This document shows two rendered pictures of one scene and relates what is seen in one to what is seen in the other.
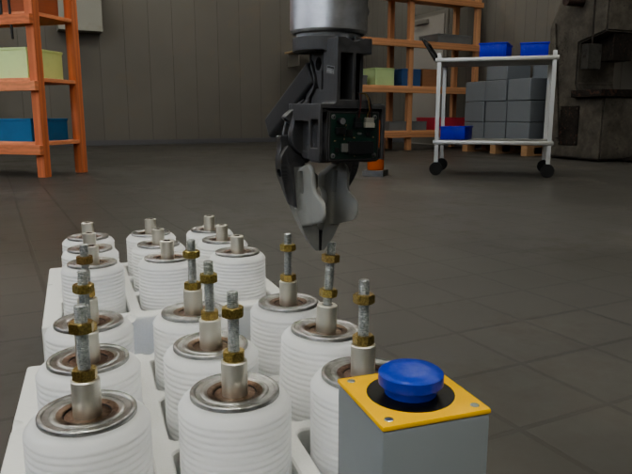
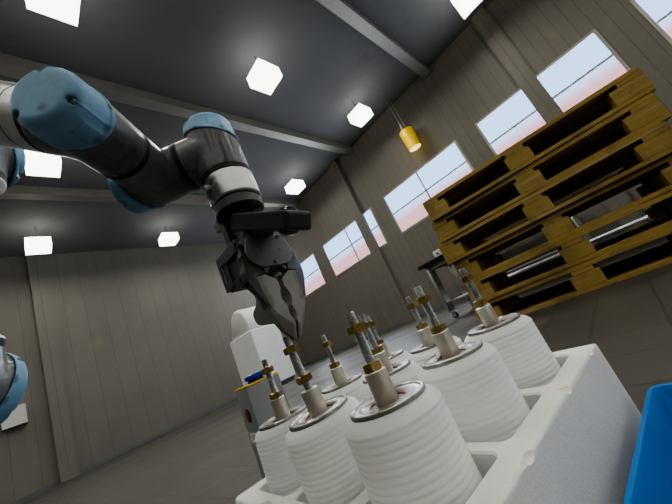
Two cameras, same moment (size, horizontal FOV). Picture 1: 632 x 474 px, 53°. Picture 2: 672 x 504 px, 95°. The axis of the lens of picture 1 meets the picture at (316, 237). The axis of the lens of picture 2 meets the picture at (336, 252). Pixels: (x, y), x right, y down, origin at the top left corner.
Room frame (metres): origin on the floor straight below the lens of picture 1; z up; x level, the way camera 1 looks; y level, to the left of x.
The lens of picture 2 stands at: (1.06, -0.08, 0.32)
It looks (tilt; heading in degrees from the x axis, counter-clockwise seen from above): 15 degrees up; 157
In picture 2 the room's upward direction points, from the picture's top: 24 degrees counter-clockwise
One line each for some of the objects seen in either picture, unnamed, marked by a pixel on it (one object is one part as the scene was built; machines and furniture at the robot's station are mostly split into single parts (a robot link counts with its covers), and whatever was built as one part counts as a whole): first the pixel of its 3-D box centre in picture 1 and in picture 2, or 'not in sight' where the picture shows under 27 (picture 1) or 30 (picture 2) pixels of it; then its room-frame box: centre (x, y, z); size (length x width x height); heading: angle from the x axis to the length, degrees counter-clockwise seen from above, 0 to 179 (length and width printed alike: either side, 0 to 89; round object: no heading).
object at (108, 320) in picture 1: (88, 323); (493, 325); (0.69, 0.26, 0.25); 0.08 x 0.08 x 0.01
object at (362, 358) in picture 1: (362, 360); (280, 408); (0.54, -0.04, 0.26); 0.02 x 0.02 x 0.03
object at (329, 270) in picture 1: (329, 276); (298, 365); (0.66, -0.01, 0.31); 0.01 x 0.01 x 0.08
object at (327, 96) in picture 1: (331, 102); (249, 243); (0.64, -0.02, 0.50); 0.09 x 0.08 x 0.12; 27
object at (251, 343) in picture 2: not in sight; (258, 347); (-5.73, 0.35, 0.85); 0.83 x 0.74 x 1.70; 30
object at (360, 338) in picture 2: (288, 263); (364, 348); (0.77, 0.03, 0.30); 0.01 x 0.01 x 0.08
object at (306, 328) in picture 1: (325, 330); (319, 413); (0.66, -0.01, 0.25); 0.08 x 0.08 x 0.01
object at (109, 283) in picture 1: (96, 318); not in sight; (0.98, 0.36, 0.16); 0.10 x 0.10 x 0.18
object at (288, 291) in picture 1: (288, 292); (381, 387); (0.77, 0.03, 0.26); 0.02 x 0.02 x 0.03
